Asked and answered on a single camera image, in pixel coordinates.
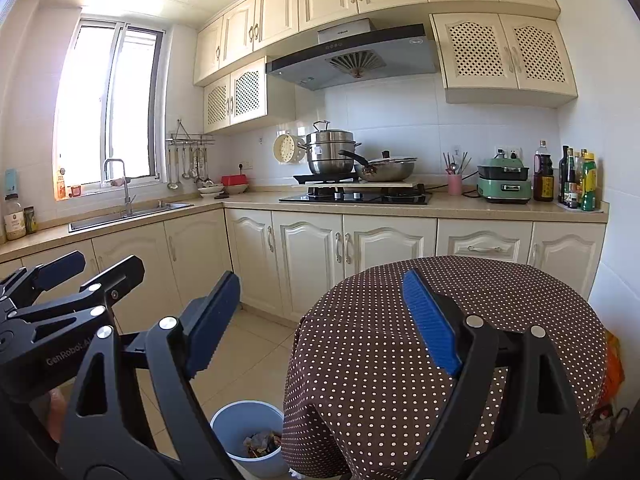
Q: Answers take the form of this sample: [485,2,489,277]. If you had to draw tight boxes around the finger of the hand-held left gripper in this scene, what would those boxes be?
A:
[10,255,146,348]
[0,251,87,311]

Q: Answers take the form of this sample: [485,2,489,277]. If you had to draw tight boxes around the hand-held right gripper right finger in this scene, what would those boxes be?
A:
[402,268,588,480]

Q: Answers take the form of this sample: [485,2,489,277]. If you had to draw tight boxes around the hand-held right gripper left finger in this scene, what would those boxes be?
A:
[56,271,242,480]

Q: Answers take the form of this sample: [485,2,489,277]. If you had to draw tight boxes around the blue plastic bin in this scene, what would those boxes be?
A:
[210,400,291,479]

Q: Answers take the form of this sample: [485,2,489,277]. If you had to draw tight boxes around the pile of wrappers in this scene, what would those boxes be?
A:
[242,430,282,460]

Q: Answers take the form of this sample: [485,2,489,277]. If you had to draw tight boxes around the person's left hand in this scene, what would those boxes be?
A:
[47,387,71,444]

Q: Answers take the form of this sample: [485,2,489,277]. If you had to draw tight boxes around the stainless steel sink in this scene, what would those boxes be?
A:
[69,201,195,233]

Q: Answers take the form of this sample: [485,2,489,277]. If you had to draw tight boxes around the labelled glass jar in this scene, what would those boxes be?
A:
[4,192,27,241]

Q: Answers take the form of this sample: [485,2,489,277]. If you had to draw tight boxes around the brown polka-dot tablecloth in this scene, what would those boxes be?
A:
[281,255,608,480]

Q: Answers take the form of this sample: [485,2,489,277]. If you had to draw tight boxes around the steel faucet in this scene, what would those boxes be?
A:
[102,158,137,218]

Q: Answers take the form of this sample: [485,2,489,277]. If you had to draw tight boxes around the row of hanging ladles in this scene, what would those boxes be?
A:
[167,144,214,191]

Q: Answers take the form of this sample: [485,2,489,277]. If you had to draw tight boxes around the cream lower cabinets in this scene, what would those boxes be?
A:
[0,207,608,351]

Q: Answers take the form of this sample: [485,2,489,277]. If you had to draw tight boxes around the light wooden board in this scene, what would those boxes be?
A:
[306,181,424,192]

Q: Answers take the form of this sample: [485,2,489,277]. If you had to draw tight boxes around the black gas stove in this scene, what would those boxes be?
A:
[278,187,432,206]

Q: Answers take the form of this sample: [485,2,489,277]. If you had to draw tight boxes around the metal utensil rack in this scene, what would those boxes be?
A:
[167,119,216,146]

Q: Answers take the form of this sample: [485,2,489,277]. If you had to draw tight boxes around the green electric cooker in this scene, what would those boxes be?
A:
[475,157,532,204]

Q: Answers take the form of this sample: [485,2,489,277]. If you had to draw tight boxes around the steel wok with lid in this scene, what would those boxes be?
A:
[338,149,418,183]

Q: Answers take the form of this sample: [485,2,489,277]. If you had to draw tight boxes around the bundle of chopsticks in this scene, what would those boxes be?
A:
[442,151,473,177]

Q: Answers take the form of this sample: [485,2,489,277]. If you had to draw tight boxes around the sliding window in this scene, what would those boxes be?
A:
[52,17,166,198]

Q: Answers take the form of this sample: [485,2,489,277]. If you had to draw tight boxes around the black induction cooker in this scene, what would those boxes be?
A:
[292,172,359,185]

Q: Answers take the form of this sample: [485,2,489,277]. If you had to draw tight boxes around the large soy sauce bottle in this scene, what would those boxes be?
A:
[532,140,555,203]

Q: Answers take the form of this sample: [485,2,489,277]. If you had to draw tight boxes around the cream colander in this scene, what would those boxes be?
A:
[273,131,307,165]

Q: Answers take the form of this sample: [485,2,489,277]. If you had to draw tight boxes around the orange plastic bag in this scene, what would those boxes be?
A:
[597,330,626,411]

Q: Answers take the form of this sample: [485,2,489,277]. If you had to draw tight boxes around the stainless steel steamer pot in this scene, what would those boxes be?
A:
[299,120,362,176]

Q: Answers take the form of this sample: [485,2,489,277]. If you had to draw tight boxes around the dark glass bottle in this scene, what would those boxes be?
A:
[567,149,581,210]
[559,145,572,206]

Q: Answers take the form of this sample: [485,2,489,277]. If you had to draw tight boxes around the green plastic bottle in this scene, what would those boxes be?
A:
[580,152,599,211]

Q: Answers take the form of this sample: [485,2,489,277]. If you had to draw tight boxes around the grey range hood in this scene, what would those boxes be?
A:
[265,18,441,92]

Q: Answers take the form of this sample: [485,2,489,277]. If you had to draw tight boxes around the black power cable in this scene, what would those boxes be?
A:
[422,180,482,197]

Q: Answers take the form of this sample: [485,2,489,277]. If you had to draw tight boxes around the small lattice-door wall cabinet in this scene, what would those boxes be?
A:
[202,56,268,135]

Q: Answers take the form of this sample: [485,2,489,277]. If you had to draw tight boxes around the large lattice-door wall cabinet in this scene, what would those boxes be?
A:
[430,12,578,108]

